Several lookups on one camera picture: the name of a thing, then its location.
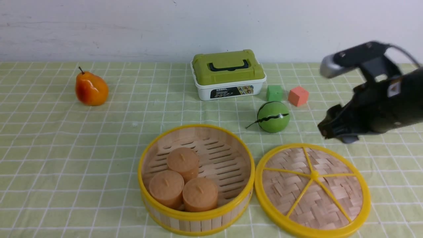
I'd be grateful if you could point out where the green foam cube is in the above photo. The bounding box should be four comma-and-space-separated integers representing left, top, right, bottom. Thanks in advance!
266, 85, 284, 101

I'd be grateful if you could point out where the orange bun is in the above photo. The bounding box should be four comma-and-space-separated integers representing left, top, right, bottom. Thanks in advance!
182, 178, 218, 212
167, 147, 199, 183
148, 170, 185, 210

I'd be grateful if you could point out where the yellow woven steamer lid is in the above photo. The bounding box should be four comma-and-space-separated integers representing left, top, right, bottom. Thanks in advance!
255, 143, 371, 238

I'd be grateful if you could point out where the pink foam cube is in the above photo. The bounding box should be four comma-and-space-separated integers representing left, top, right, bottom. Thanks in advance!
288, 86, 309, 107

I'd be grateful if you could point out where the green checkered tablecloth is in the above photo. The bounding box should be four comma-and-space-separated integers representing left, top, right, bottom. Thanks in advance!
0, 62, 423, 238

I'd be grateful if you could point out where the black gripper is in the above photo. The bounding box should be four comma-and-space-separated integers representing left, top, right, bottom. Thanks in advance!
318, 68, 423, 144

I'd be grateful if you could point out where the yellow bamboo steamer basket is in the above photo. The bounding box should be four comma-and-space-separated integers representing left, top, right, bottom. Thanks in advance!
137, 124, 255, 236

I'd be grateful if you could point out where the grey camera cable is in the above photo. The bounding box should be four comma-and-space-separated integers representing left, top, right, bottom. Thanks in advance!
387, 44, 422, 68

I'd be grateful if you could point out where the orange bun back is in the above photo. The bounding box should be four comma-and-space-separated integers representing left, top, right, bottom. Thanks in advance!
167, 147, 199, 183

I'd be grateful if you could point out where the green toy watermelon ball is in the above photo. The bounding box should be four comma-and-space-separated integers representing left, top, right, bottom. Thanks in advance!
246, 101, 290, 134

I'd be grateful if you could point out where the orange bun front right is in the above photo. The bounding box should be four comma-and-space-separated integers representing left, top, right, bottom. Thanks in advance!
182, 178, 218, 212

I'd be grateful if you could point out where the green lidded storage box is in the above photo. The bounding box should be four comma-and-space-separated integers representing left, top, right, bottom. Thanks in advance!
190, 49, 266, 101

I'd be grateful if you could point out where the orange bun front left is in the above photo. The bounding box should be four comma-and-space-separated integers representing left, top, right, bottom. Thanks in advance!
148, 170, 185, 210

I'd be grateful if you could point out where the orange toy pear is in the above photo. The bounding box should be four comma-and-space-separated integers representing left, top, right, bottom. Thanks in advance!
75, 66, 109, 106

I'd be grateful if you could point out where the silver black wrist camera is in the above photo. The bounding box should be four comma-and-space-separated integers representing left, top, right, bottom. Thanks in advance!
319, 41, 402, 84

